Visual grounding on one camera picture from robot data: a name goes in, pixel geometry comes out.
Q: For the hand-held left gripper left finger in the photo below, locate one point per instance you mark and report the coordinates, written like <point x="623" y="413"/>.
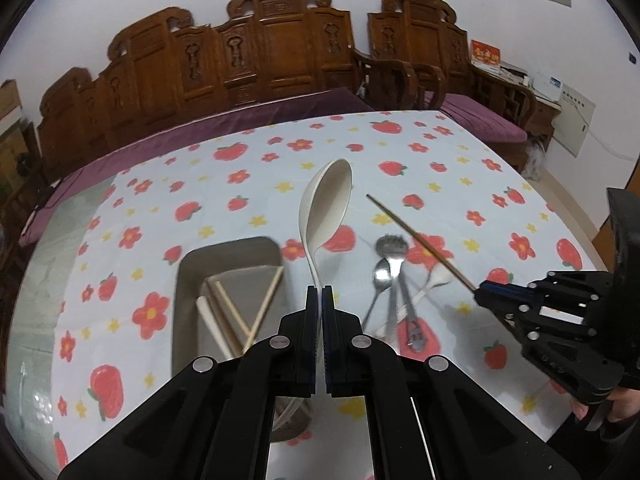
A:
<point x="310" y="330"/>

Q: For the metal fork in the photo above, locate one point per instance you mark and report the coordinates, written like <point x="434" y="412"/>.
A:
<point x="392" y="246"/>

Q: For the white plastic spoon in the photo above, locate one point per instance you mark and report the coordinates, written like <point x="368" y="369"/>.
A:
<point x="325" y="200"/>
<point x="205" y="310"/>

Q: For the carved wooden sofa bench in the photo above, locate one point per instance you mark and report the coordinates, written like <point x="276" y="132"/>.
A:
<point x="280" y="40"/>

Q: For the carved wooden armchair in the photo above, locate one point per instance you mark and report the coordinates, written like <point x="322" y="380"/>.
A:
<point x="415" y="30"/>

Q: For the strawberry flower print tablecloth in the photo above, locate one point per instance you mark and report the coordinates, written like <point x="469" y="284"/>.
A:
<point x="280" y="160"/>

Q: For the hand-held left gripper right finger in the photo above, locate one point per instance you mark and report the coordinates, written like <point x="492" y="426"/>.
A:
<point x="330" y="330"/>

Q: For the small cardboard box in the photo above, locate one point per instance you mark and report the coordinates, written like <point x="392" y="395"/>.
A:
<point x="10" y="102"/>

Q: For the large cardboard box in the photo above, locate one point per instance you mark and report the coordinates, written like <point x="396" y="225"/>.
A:
<point x="15" y="170"/>

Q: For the white wall panel cover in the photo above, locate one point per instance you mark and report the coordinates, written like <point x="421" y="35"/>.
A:
<point x="575" y="120"/>

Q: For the clear plastic bag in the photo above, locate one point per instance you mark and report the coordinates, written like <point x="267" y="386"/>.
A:
<point x="535" y="160"/>

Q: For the dark chopstick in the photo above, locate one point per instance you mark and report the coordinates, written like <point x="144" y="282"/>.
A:
<point x="420" y="240"/>

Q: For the grey metal tray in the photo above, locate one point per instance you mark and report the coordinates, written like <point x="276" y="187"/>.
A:
<point x="235" y="260"/>

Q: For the purple sofa cushion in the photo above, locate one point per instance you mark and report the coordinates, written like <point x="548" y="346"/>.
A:
<point x="200" y="135"/>

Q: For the red gift box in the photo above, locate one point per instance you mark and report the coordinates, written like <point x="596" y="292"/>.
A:
<point x="485" y="54"/>

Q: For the light wooden chopstick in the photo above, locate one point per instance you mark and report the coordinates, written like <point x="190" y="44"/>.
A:
<point x="265" y="307"/>
<point x="232" y="307"/>

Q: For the white flat boxes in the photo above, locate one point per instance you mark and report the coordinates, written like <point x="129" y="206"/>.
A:
<point x="515" y="74"/>

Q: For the purple armchair cushion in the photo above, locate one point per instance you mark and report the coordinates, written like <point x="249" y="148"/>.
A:
<point x="480" y="117"/>

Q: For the person's right hand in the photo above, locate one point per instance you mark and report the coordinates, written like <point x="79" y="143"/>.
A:
<point x="625" y="402"/>

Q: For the metal spoon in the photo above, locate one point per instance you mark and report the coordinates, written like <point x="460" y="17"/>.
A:
<point x="382" y="276"/>

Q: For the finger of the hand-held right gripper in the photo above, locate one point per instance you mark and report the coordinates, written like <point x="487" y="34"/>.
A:
<point x="565" y="292"/>
<point x="570" y="360"/>

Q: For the white router box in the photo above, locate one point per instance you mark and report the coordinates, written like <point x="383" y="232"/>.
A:
<point x="547" y="89"/>

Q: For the wooden side table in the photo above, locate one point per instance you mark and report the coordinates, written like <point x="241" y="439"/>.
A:
<point x="542" y="120"/>

